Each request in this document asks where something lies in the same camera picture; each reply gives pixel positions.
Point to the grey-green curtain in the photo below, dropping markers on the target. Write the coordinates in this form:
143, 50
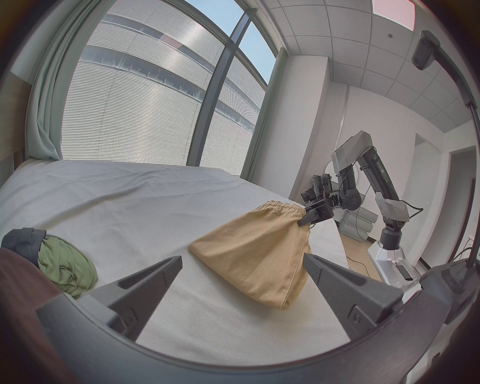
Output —
48, 105

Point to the green garment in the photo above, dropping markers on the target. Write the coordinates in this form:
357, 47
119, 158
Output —
67, 266

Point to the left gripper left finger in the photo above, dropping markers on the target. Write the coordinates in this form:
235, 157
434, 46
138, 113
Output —
135, 296

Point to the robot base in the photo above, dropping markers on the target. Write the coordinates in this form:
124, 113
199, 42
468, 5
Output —
390, 262

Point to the bed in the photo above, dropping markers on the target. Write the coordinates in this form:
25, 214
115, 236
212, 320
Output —
150, 210

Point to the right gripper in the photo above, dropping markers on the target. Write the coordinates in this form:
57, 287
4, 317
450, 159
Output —
318, 210

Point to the ceiling light panel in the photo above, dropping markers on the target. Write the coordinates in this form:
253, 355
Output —
393, 11

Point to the tan shorts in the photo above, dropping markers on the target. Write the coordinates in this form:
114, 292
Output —
255, 251

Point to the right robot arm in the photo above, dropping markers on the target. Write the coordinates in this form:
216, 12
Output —
352, 150

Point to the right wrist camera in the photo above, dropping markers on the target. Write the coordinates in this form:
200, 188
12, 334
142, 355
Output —
307, 195

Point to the brown shorts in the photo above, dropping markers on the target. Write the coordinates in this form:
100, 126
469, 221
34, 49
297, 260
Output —
22, 277

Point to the black garment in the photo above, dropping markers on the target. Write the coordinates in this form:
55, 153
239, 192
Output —
22, 242

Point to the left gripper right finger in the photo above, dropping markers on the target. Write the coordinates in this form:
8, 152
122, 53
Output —
352, 296

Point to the window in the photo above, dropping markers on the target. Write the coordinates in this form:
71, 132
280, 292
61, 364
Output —
150, 105

